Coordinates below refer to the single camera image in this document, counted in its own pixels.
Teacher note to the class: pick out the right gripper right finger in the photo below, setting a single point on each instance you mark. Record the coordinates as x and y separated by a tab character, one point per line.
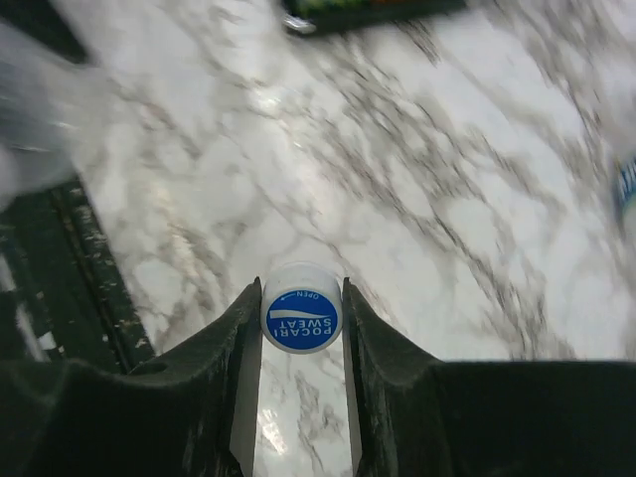
411	414

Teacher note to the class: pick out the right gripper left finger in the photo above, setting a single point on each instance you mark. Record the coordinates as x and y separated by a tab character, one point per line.
189	412

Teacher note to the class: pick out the blue white Pocari cap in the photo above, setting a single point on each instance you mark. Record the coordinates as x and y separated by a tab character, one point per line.
301	308

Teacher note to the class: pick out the clear bottle green-blue label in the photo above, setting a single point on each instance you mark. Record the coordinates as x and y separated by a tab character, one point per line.
624	184

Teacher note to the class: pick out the clear Pocari Sweat bottle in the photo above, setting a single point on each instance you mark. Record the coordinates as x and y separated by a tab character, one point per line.
53	114

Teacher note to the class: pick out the black poker chip case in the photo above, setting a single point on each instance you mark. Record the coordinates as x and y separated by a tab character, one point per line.
318	17

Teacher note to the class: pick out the black front rail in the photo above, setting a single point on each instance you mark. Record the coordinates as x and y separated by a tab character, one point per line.
62	295

